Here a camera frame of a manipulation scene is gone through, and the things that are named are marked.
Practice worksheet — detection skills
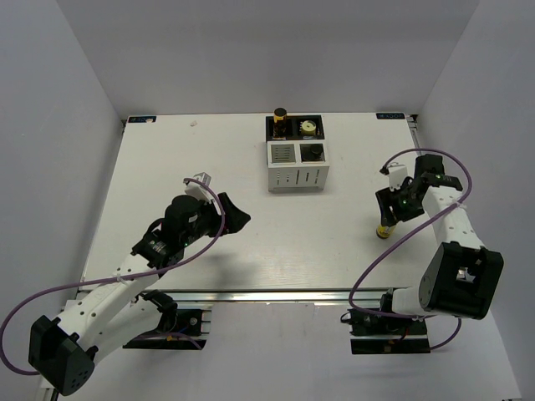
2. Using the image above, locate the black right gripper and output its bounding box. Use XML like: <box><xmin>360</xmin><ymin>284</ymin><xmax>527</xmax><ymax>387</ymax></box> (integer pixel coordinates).
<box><xmin>375</xmin><ymin>180</ymin><xmax>425</xmax><ymax>227</ymax></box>

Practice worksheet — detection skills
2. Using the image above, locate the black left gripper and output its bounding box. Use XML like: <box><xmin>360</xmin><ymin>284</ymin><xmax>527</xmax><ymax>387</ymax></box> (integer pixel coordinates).
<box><xmin>181</xmin><ymin>192</ymin><xmax>251</xmax><ymax>247</ymax></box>

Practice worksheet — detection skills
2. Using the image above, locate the yellow label dark cap bottle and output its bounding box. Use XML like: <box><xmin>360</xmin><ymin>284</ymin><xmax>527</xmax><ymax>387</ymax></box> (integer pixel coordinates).
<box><xmin>375</xmin><ymin>224</ymin><xmax>396</xmax><ymax>239</ymax></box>

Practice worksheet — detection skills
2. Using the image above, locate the small brown spice bottle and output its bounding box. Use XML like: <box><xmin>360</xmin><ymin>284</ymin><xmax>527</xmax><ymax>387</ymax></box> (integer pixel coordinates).
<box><xmin>301</xmin><ymin>144</ymin><xmax>324</xmax><ymax>162</ymax></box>

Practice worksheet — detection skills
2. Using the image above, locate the tall yellow label bottle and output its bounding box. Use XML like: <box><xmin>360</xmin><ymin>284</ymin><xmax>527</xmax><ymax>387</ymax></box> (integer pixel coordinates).
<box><xmin>273</xmin><ymin>107</ymin><xmax>287</xmax><ymax>138</ymax></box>

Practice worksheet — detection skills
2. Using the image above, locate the white lidded cream jar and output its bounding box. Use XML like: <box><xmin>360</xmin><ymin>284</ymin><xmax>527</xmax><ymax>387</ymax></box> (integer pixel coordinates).
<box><xmin>300</xmin><ymin>120</ymin><xmax>318</xmax><ymax>136</ymax></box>

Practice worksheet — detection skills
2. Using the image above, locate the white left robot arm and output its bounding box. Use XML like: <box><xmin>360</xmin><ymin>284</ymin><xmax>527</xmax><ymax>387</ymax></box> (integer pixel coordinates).
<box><xmin>28</xmin><ymin>193</ymin><xmax>251</xmax><ymax>396</ymax></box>

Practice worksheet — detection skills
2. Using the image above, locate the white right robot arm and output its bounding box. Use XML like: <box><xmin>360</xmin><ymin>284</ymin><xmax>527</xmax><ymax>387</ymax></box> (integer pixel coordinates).
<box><xmin>375</xmin><ymin>155</ymin><xmax>504</xmax><ymax>333</ymax></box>

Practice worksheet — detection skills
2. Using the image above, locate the white slotted organizer rack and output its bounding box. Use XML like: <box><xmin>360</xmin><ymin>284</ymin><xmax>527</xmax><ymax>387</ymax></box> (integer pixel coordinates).
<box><xmin>267</xmin><ymin>140</ymin><xmax>330</xmax><ymax>192</ymax></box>

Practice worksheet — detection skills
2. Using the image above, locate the blue right corner label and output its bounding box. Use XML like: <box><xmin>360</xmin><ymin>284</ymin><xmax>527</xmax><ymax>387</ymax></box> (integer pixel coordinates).
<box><xmin>375</xmin><ymin>112</ymin><xmax>405</xmax><ymax>119</ymax></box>

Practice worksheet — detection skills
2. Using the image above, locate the blue corner label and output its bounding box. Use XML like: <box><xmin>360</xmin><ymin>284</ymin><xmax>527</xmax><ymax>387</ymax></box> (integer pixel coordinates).
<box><xmin>375</xmin><ymin>112</ymin><xmax>405</xmax><ymax>119</ymax></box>
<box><xmin>127</xmin><ymin>115</ymin><xmax>156</xmax><ymax>124</ymax></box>

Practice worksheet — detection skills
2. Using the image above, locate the black organizer rack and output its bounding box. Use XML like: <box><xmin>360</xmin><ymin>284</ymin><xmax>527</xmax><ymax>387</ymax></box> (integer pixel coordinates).
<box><xmin>265</xmin><ymin>114</ymin><xmax>325</xmax><ymax>142</ymax></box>

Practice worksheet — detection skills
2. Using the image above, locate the blue left corner label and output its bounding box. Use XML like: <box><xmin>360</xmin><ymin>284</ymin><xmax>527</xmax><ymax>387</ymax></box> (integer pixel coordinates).
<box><xmin>127</xmin><ymin>115</ymin><xmax>156</xmax><ymax>124</ymax></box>

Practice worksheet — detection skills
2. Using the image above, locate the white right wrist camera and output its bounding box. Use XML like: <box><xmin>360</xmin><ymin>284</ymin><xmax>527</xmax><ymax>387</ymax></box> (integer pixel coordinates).
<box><xmin>380</xmin><ymin>162</ymin><xmax>408</xmax><ymax>191</ymax></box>

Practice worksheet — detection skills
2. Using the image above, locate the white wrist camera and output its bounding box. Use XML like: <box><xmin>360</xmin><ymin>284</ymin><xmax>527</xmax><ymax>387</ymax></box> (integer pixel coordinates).
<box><xmin>380</xmin><ymin>162</ymin><xmax>408</xmax><ymax>191</ymax></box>
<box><xmin>183</xmin><ymin>172</ymin><xmax>216</xmax><ymax>205</ymax></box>

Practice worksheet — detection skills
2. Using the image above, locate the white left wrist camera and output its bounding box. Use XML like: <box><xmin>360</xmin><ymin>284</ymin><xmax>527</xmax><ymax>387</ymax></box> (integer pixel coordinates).
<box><xmin>183</xmin><ymin>172</ymin><xmax>216</xmax><ymax>205</ymax></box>

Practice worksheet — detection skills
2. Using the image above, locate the aluminium front table rail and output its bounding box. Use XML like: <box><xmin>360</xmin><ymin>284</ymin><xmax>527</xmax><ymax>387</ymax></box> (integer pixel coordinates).
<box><xmin>77</xmin><ymin>287</ymin><xmax>402</xmax><ymax>304</ymax></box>

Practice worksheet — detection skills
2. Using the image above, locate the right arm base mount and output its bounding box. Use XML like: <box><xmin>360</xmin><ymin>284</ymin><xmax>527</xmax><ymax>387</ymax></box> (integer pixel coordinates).
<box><xmin>339</xmin><ymin>307</ymin><xmax>431</xmax><ymax>355</ymax></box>

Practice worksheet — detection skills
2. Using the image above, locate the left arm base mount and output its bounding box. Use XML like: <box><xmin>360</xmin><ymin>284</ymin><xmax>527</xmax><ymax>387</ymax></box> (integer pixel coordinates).
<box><xmin>123</xmin><ymin>290</ymin><xmax>211</xmax><ymax>351</ymax></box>

